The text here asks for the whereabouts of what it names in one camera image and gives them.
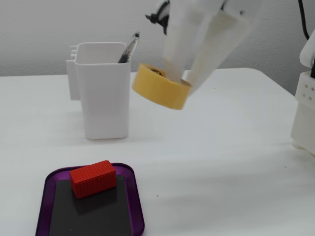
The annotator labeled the purple metal tray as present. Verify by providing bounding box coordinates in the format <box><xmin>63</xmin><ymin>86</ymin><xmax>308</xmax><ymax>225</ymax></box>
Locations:
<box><xmin>35</xmin><ymin>162</ymin><xmax>145</xmax><ymax>236</ymax></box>

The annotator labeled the black tray mat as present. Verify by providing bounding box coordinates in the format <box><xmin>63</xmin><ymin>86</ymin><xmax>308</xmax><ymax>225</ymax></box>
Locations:
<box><xmin>49</xmin><ymin>175</ymin><xmax>132</xmax><ymax>236</ymax></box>

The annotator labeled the clear black ballpoint pen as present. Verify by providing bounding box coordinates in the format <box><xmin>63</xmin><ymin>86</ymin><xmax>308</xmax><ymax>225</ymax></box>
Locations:
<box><xmin>117</xmin><ymin>31</ymin><xmax>141</xmax><ymax>64</ymax></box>

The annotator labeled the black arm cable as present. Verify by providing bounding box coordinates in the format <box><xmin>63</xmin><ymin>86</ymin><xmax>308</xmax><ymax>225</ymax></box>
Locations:
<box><xmin>297</xmin><ymin>0</ymin><xmax>311</xmax><ymax>40</ymax></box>

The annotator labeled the red textured block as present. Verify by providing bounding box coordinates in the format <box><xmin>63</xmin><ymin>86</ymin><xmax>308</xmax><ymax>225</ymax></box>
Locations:
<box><xmin>69</xmin><ymin>160</ymin><xmax>117</xmax><ymax>199</ymax></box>

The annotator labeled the white plastic container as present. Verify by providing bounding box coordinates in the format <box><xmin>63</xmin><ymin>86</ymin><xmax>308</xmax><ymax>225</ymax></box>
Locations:
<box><xmin>65</xmin><ymin>42</ymin><xmax>131</xmax><ymax>141</ymax></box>

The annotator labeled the yellow masking tape roll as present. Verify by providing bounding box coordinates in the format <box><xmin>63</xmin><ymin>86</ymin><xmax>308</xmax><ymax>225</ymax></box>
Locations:
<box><xmin>131</xmin><ymin>62</ymin><xmax>192</xmax><ymax>111</ymax></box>

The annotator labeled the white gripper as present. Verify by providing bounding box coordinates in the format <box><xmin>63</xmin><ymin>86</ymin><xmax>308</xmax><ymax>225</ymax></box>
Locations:
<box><xmin>163</xmin><ymin>0</ymin><xmax>263</xmax><ymax>96</ymax></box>

